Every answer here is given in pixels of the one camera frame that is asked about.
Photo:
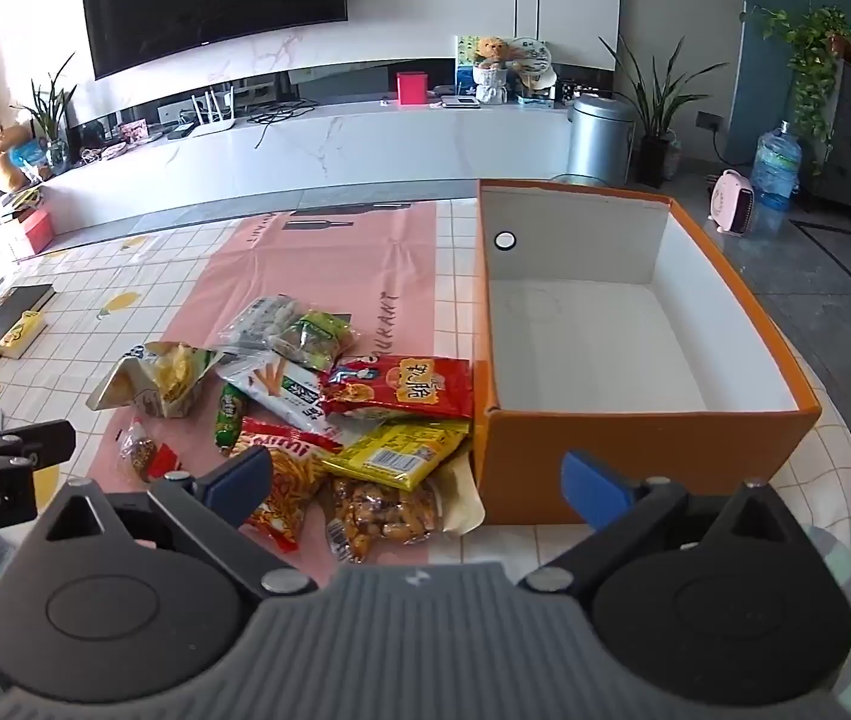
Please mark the potted plant in black pot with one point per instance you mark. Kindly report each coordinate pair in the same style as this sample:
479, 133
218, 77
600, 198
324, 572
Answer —
652, 161

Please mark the pink printed table mat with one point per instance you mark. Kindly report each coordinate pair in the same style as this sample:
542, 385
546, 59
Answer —
320, 262

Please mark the plant in glass vase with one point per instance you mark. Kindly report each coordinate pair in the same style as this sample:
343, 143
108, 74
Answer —
50, 120

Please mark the clear packet of white balls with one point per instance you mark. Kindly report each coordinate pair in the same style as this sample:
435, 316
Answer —
260, 319

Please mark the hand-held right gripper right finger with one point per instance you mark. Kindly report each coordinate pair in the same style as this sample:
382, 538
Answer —
590, 487

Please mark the small green snack packet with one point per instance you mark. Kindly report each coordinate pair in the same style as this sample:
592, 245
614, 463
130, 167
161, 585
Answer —
229, 420

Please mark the silver flat device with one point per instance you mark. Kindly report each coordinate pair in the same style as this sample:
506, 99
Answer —
459, 101

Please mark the silver trash can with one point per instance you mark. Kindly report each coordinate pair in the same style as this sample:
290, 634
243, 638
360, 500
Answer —
598, 139

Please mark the pink storage box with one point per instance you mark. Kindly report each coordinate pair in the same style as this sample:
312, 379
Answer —
32, 232

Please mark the yellow stuffed toy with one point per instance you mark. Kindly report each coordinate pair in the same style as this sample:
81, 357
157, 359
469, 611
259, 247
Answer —
5, 161

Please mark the black curved television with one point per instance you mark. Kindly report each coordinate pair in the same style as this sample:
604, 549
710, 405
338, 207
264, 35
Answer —
208, 0

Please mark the small yellow box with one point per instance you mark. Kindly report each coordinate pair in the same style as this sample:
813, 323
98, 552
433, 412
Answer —
20, 334

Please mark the round paper fan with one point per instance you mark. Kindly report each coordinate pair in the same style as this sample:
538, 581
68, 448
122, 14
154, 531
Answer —
532, 60

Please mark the small clear red snack packet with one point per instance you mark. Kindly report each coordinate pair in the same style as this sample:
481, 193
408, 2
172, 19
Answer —
144, 454

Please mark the wall socket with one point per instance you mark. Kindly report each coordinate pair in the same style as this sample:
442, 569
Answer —
709, 121

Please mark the white router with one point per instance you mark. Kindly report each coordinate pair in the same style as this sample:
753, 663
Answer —
215, 120

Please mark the yellow snack packet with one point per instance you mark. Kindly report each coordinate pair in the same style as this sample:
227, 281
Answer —
395, 454

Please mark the green clear snack packet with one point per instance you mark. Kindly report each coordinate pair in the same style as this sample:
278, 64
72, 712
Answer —
313, 337

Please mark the clear peanut packet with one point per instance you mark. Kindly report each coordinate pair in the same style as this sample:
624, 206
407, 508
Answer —
380, 514

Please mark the blue water jug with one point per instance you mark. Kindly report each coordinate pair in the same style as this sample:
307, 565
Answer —
776, 169

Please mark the blue picture card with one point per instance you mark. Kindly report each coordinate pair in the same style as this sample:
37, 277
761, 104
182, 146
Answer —
464, 60

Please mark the orange stick snack packet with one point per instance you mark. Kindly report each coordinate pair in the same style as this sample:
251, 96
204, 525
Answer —
287, 480

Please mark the pink photo frame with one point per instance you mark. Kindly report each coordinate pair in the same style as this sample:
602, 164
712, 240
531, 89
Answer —
133, 131

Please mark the orange cardboard box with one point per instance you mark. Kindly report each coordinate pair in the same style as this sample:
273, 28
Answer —
620, 450

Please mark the tan paper bag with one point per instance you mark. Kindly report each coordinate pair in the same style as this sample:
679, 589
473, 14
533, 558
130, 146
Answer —
463, 499

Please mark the red box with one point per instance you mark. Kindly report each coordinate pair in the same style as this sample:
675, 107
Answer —
412, 88

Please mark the pale yellow chip bag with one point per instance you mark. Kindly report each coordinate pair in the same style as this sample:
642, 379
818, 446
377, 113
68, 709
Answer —
159, 379

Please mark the hanging green vine plant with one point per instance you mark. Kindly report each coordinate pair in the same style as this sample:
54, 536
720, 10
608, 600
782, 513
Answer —
808, 52

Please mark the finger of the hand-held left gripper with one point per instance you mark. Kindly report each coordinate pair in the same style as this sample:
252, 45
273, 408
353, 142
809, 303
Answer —
28, 444

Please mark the pink space heater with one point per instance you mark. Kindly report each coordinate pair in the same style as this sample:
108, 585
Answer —
731, 202

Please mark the teddy bear bouquet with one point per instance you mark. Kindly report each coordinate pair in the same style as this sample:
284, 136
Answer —
491, 71

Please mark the white stick snack packet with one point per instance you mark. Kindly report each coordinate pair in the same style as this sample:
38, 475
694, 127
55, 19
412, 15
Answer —
283, 394

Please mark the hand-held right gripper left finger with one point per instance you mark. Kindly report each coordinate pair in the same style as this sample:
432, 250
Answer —
242, 480

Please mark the white marble tv cabinet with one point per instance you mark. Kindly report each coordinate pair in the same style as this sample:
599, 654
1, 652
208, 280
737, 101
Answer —
320, 150

